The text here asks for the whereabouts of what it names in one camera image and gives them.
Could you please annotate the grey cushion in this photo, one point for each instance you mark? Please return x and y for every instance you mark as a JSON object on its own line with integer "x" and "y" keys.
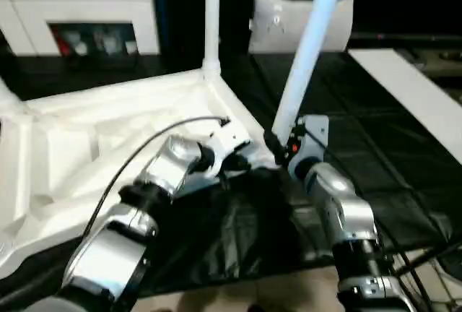
{"x": 335, "y": 26}

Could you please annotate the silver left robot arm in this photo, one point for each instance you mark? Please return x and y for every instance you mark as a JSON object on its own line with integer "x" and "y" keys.
{"x": 108, "y": 254}

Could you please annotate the small white cup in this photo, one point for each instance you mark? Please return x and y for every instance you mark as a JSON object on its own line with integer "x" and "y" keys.
{"x": 130, "y": 46}

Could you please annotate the white plastic table leg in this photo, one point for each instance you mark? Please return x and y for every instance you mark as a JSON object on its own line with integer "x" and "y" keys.
{"x": 7, "y": 97}
{"x": 307, "y": 55}
{"x": 212, "y": 19}

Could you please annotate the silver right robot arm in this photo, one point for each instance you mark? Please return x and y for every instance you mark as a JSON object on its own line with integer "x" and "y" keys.
{"x": 346, "y": 211}

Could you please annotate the black couch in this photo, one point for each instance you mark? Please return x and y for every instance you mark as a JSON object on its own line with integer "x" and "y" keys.
{"x": 397, "y": 1}

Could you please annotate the white cabinet with glass doors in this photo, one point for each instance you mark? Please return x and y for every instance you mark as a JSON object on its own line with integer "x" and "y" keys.
{"x": 90, "y": 5}

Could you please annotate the black table mat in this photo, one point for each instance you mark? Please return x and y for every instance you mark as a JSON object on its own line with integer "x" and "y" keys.
{"x": 361, "y": 128}

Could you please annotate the white plastic table top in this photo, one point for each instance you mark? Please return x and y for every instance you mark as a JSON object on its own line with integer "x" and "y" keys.
{"x": 90, "y": 117}

